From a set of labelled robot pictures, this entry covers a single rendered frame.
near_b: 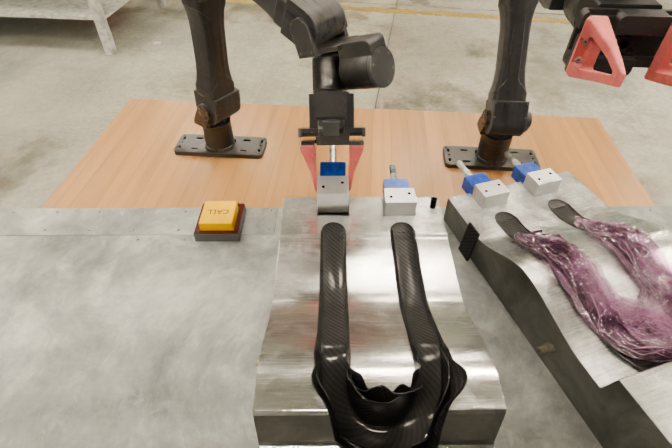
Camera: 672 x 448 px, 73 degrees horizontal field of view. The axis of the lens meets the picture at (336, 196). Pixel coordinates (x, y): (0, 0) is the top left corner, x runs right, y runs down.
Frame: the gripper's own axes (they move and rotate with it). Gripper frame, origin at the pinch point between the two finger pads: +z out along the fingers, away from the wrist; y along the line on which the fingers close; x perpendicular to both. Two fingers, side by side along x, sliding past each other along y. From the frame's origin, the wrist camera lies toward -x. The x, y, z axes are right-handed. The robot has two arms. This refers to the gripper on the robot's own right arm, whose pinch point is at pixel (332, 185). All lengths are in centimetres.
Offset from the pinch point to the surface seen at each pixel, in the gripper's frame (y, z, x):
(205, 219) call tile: -22.7, 6.9, 6.6
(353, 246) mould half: 3.0, 8.7, -5.2
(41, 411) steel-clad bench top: -38.3, 26.3, -18.6
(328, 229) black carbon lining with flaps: -0.8, 6.7, -2.1
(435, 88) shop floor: 64, -26, 223
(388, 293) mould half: 7.6, 13.4, -12.1
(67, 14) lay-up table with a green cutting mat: -184, -81, 257
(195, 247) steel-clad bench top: -24.6, 11.7, 5.7
